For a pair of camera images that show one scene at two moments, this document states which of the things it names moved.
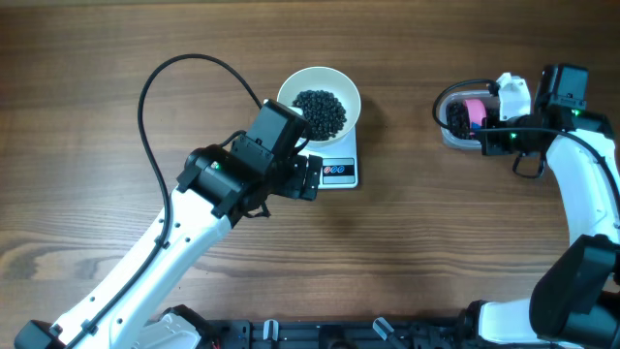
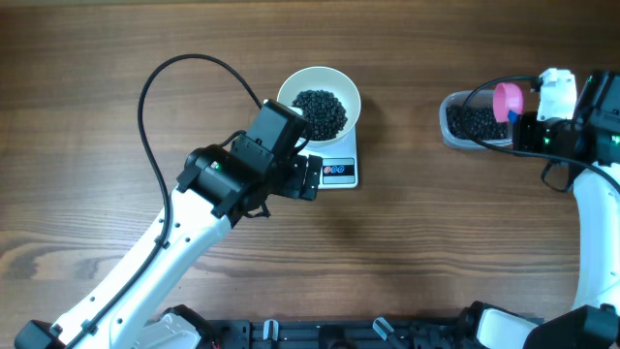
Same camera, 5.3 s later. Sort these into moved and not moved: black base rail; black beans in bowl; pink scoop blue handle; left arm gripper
Moved: pink scoop blue handle
Not moved: black base rail; left arm gripper; black beans in bowl
